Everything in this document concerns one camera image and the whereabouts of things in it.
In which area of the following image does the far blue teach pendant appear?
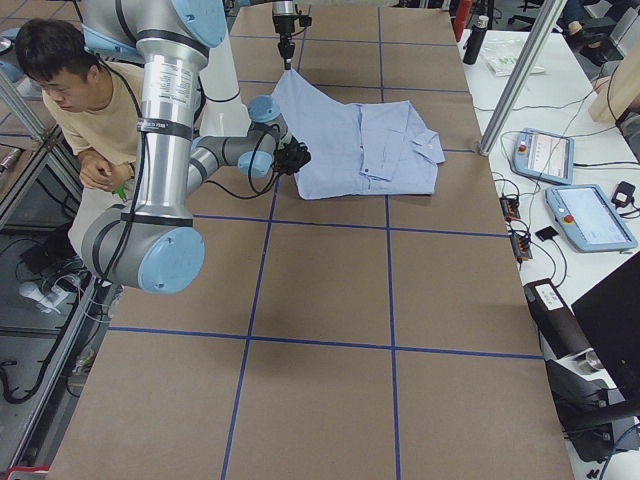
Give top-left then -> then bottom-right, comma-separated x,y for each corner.
511,128 -> 575,185

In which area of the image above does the black monitor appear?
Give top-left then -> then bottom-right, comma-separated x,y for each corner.
572,254 -> 639,399

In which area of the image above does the blue teach pendant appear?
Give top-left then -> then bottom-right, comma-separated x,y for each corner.
511,128 -> 575,185
545,184 -> 638,253

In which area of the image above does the near blue teach pendant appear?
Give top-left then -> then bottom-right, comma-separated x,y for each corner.
545,184 -> 638,253

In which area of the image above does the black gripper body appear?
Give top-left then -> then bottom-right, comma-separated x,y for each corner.
273,140 -> 311,175
272,2 -> 312,59

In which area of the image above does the red cylinder bottle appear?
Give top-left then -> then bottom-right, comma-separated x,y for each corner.
453,0 -> 474,41

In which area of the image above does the white camera mast post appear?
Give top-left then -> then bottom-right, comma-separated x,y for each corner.
199,1 -> 250,137

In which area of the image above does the light blue striped shirt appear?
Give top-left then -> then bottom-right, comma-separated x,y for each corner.
272,70 -> 445,200

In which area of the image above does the white plastic bag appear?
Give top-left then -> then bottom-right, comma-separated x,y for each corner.
480,39 -> 525,77

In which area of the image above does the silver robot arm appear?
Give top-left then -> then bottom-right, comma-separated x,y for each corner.
236,0 -> 312,71
81,1 -> 310,294

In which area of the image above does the black water bottle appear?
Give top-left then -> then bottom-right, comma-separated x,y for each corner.
462,15 -> 489,65

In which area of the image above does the aluminium frame post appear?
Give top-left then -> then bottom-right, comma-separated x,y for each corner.
478,0 -> 566,157

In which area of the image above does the person in beige shirt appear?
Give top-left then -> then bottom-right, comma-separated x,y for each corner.
15,19 -> 144,253

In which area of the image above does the brown paper table cover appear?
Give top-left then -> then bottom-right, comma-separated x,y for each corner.
49,7 -> 572,479

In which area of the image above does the black box with label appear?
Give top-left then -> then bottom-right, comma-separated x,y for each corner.
523,279 -> 592,359

